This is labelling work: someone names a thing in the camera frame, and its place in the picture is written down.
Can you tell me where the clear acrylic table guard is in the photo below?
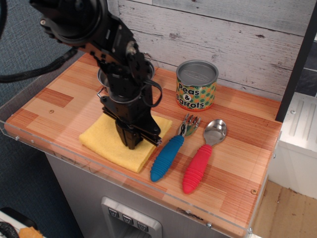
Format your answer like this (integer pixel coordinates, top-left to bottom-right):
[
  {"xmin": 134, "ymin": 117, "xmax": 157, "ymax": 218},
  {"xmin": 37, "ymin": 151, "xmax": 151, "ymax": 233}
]
[{"xmin": 2, "ymin": 55, "xmax": 281, "ymax": 238}]

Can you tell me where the yellow cloth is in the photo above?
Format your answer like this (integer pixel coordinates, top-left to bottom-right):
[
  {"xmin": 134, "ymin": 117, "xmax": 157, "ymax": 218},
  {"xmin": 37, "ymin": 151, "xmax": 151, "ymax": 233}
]
[{"xmin": 78, "ymin": 114, "xmax": 173, "ymax": 174}]

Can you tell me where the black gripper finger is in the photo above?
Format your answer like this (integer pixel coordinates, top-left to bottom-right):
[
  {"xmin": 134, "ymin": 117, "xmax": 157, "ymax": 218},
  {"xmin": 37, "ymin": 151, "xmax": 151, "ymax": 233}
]
[
  {"xmin": 126, "ymin": 130, "xmax": 143, "ymax": 150},
  {"xmin": 115, "ymin": 120, "xmax": 128, "ymax": 146}
]

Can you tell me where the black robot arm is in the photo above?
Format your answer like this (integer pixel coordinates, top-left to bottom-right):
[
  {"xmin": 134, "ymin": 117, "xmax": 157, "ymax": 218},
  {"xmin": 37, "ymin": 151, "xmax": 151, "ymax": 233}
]
[{"xmin": 30, "ymin": 0, "xmax": 161, "ymax": 149}]

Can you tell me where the silver button control panel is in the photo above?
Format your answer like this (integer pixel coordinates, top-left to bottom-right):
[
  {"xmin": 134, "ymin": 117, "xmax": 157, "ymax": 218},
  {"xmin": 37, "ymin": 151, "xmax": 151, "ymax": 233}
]
[{"xmin": 101, "ymin": 196, "xmax": 163, "ymax": 238}]

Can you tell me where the orange object bottom left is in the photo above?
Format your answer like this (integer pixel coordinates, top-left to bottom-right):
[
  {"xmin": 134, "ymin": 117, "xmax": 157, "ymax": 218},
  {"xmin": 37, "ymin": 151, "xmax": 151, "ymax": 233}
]
[{"xmin": 18, "ymin": 227, "xmax": 44, "ymax": 238}]

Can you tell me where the black vertical post right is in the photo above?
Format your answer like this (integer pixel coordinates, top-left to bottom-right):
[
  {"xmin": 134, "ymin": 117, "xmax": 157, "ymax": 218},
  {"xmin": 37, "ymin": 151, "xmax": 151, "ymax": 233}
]
[{"xmin": 275, "ymin": 2, "xmax": 317, "ymax": 122}]

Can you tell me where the black braided cable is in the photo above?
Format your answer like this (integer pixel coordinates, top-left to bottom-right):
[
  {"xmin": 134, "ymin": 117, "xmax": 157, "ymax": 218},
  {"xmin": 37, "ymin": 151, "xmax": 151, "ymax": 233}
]
[{"xmin": 0, "ymin": 48, "xmax": 79, "ymax": 84}]

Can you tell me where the peas and carrots can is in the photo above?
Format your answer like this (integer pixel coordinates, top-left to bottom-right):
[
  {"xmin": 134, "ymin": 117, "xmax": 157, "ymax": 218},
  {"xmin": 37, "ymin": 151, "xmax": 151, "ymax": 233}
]
[{"xmin": 176, "ymin": 59, "xmax": 218, "ymax": 112}]

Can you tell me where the blue handled fork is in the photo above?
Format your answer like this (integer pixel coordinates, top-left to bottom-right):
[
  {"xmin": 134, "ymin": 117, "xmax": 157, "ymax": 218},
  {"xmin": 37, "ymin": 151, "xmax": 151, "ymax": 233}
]
[{"xmin": 150, "ymin": 114, "xmax": 201, "ymax": 182}]

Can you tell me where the small steel pot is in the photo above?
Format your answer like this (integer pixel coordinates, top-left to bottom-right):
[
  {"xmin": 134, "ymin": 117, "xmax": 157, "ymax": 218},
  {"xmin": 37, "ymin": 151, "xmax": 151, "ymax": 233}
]
[{"xmin": 98, "ymin": 53, "xmax": 155, "ymax": 102}]

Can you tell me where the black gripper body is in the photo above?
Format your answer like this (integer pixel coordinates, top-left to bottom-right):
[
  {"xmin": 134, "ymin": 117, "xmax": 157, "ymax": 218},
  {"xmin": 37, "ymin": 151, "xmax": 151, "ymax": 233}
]
[{"xmin": 100, "ymin": 85, "xmax": 161, "ymax": 146}]

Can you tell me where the white ribbed cabinet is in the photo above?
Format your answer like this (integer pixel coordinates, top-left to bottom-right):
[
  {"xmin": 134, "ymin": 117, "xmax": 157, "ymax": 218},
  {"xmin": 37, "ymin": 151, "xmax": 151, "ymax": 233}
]
[{"xmin": 268, "ymin": 92, "xmax": 317, "ymax": 198}]

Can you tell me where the red handled spoon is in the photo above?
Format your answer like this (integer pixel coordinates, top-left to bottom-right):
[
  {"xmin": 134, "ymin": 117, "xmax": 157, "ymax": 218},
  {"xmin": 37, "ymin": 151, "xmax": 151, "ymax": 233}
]
[{"xmin": 182, "ymin": 119, "xmax": 227, "ymax": 194}]

